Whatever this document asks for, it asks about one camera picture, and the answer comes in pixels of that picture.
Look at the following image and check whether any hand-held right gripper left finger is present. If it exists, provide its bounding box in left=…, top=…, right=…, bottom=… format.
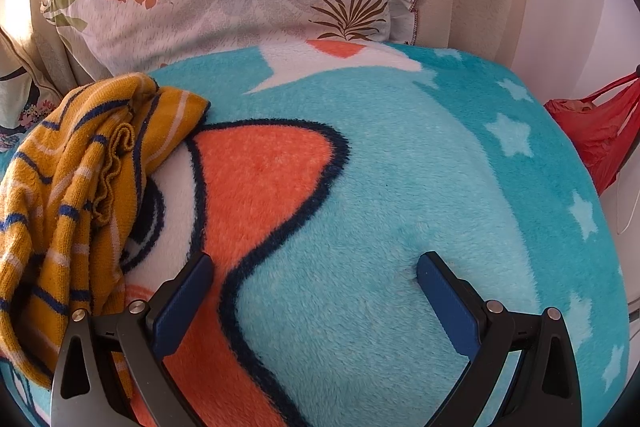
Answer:
left=50, top=251, right=216, bottom=427

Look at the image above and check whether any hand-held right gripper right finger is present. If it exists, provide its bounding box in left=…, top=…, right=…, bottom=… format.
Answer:
left=418, top=251, right=583, bottom=427

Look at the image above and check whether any yellow striped knit sweater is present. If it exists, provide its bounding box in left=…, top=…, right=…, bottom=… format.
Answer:
left=0, top=73, right=212, bottom=390

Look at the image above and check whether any turquoise printed fleece blanket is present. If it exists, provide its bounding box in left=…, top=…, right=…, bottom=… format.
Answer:
left=0, top=40, right=632, bottom=427

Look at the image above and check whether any red plastic bag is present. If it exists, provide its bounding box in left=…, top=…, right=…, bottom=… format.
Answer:
left=544, top=66, right=640, bottom=196

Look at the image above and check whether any bird print cushion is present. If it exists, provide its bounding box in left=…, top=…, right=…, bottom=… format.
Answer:
left=0, top=66, right=60, bottom=152

